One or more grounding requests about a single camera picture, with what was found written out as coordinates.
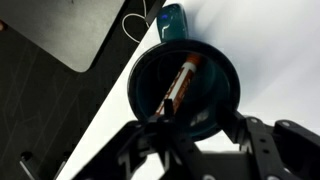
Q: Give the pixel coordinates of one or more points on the grey laptop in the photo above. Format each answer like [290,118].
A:
[72,31]

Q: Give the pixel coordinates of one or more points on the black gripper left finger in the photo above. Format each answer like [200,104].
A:
[126,152]

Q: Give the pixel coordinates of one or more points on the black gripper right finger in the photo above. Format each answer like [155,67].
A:
[284,151]

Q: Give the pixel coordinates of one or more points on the orange and white marker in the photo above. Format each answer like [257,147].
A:
[180,84]

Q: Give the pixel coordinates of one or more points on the dark teal ceramic mug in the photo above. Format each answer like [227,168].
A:
[195,76]

